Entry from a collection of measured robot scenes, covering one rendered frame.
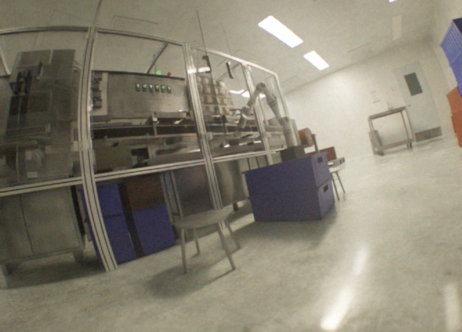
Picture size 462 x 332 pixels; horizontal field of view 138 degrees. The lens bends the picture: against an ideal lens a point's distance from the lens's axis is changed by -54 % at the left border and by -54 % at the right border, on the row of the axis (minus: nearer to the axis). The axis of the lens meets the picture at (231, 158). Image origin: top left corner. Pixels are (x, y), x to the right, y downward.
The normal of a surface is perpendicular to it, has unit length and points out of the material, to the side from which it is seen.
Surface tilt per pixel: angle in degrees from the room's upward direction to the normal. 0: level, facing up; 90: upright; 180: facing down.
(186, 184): 90
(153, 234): 90
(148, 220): 90
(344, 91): 90
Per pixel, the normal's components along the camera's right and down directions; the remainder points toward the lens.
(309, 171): -0.69, 0.11
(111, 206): 0.67, -0.20
